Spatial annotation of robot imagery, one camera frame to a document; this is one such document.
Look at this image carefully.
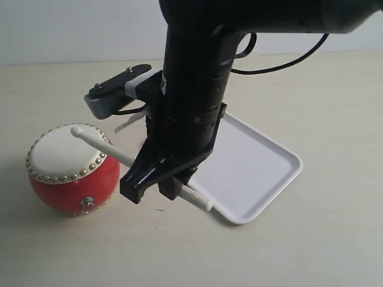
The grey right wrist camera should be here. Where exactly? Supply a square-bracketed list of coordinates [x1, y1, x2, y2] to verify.
[84, 64, 162, 120]

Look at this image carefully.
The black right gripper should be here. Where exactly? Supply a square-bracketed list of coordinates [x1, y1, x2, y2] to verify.
[120, 28, 233, 204]

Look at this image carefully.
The white plastic tray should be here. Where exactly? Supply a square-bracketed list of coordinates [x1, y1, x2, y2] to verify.
[189, 113, 303, 225]

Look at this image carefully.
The red small drum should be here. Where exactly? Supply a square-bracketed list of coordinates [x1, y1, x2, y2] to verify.
[25, 123, 120, 215]

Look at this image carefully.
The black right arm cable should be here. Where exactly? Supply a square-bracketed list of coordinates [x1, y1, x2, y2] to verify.
[230, 31, 330, 75]

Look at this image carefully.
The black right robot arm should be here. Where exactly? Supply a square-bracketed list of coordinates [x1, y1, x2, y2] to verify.
[120, 1, 382, 203]

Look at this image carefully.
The white drumstick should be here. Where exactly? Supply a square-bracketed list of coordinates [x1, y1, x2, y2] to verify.
[71, 125, 213, 212]

